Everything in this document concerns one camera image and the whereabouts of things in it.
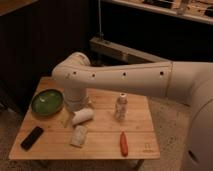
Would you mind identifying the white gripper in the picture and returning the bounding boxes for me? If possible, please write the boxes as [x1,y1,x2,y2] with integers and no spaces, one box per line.
[62,88,94,127]

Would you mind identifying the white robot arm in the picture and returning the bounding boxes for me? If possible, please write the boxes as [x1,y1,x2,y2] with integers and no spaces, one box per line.
[52,52,213,171]

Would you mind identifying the white paper cup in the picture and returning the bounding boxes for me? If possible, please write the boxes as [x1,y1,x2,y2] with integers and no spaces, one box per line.
[72,108,94,125]

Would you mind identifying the green ceramic bowl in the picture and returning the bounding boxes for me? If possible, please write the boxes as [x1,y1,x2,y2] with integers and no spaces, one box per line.
[31,89,64,117]

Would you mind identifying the wooden folding table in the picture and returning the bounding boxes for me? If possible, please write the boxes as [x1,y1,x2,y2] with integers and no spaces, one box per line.
[8,76,161,171]

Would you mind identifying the small clear plastic bottle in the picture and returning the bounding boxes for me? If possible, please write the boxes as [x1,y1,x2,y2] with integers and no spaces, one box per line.
[115,93,128,121]

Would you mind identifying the black remote control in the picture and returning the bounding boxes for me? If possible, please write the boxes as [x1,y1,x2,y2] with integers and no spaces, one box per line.
[21,127,44,150]

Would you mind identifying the orange carrot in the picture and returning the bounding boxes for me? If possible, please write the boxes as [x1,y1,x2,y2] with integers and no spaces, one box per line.
[120,132,128,156]

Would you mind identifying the metal vertical pole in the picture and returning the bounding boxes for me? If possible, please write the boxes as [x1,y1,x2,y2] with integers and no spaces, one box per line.
[98,0,103,40]

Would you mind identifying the dark wooden cabinet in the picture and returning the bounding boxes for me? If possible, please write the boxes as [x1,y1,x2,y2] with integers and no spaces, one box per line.
[0,0,89,114]

